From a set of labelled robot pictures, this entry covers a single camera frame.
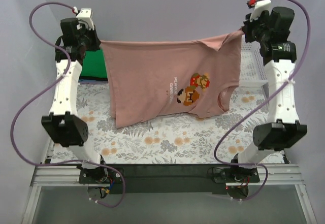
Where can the pink t shirt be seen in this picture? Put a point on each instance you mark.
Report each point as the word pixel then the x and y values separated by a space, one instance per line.
pixel 151 79

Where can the floral patterned table mat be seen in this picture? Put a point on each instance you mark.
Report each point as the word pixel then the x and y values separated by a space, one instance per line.
pixel 179 139

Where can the aluminium frame rail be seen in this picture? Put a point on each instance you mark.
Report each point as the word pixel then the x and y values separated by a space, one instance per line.
pixel 278 174

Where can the green folded t shirt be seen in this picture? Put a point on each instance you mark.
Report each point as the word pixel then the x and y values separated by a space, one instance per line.
pixel 93 67

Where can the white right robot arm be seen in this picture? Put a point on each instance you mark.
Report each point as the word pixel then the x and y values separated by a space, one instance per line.
pixel 282 128

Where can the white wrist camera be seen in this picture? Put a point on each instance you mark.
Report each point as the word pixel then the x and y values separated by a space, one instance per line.
pixel 85 15
pixel 258 7

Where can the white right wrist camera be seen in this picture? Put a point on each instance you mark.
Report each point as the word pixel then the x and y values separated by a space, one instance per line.
pixel 258 7

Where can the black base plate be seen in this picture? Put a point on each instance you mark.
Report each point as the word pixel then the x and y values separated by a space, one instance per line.
pixel 172 178

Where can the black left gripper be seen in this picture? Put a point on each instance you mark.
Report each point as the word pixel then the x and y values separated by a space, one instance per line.
pixel 94 40

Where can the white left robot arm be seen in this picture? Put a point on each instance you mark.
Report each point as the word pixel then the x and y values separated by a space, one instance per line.
pixel 63 124

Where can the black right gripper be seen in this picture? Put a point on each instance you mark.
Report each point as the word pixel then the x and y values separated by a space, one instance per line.
pixel 248 31

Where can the white plastic basket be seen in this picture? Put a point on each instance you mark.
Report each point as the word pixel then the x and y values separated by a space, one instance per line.
pixel 252 69

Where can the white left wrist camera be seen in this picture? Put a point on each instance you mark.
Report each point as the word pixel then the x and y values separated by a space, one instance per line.
pixel 85 15

